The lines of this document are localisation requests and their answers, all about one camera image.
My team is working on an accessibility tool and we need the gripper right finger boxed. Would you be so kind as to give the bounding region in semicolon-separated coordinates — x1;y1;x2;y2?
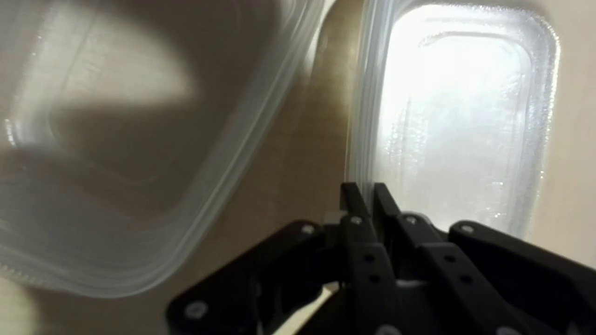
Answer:
373;182;596;335

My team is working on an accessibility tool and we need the clear plastic container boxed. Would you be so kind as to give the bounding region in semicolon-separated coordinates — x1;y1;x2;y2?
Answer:
347;0;561;239
0;0;326;298

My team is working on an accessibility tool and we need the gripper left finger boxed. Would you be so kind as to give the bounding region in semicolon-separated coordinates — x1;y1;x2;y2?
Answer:
165;182;396;335

